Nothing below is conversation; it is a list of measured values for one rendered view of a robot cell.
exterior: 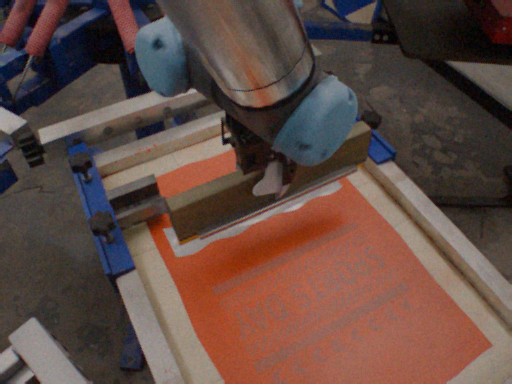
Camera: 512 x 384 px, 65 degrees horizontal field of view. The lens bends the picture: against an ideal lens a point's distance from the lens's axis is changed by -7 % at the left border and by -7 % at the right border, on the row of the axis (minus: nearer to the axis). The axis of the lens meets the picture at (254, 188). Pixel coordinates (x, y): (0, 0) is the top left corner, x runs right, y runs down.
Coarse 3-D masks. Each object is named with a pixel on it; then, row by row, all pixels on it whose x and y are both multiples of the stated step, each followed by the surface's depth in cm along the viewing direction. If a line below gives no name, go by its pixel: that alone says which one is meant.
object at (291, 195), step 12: (348, 168) 74; (324, 180) 72; (336, 180) 73; (288, 192) 71; (300, 192) 71; (264, 204) 69; (276, 204) 70; (240, 216) 68; (252, 216) 69; (204, 228) 67; (216, 228) 67; (228, 228) 68
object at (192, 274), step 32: (160, 192) 87; (160, 224) 82; (256, 224) 82; (192, 256) 77; (224, 256) 77; (256, 256) 77; (192, 288) 73; (192, 320) 69; (224, 320) 69; (224, 352) 66; (352, 352) 66
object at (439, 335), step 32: (224, 160) 93; (352, 192) 87; (288, 224) 82; (320, 224) 82; (384, 224) 82; (384, 256) 77; (416, 288) 73; (416, 320) 69; (448, 320) 69; (384, 352) 65; (416, 352) 65; (448, 352) 65; (480, 352) 65
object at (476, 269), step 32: (192, 128) 94; (224, 128) 97; (96, 160) 88; (128, 160) 90; (416, 192) 82; (448, 224) 77; (448, 256) 76; (480, 256) 73; (128, 288) 69; (480, 288) 71; (160, 352) 62
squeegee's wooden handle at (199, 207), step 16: (352, 128) 71; (368, 128) 71; (352, 144) 71; (368, 144) 73; (336, 160) 72; (352, 160) 74; (224, 176) 65; (240, 176) 65; (256, 176) 65; (304, 176) 70; (320, 176) 73; (192, 192) 63; (208, 192) 63; (224, 192) 64; (240, 192) 65; (176, 208) 61; (192, 208) 63; (208, 208) 64; (224, 208) 66; (240, 208) 68; (176, 224) 63; (192, 224) 65; (208, 224) 67
